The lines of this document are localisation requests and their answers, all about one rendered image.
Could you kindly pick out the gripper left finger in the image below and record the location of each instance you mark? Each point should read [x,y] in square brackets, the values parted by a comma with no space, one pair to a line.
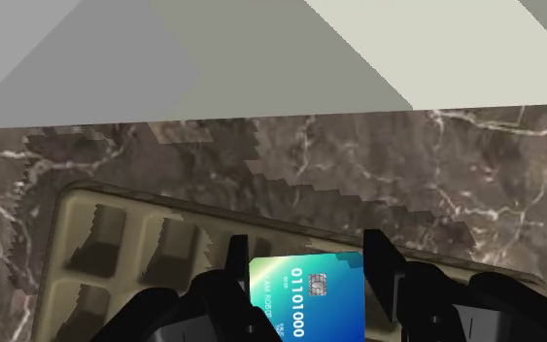
[216,303]

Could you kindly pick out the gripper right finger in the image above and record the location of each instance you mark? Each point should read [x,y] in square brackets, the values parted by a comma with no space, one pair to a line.
[424,303]

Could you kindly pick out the blue green bank card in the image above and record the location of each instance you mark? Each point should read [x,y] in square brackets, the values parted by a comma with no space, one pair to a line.
[311,298]

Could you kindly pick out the beige compartment tray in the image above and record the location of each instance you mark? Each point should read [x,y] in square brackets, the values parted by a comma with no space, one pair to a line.
[126,237]

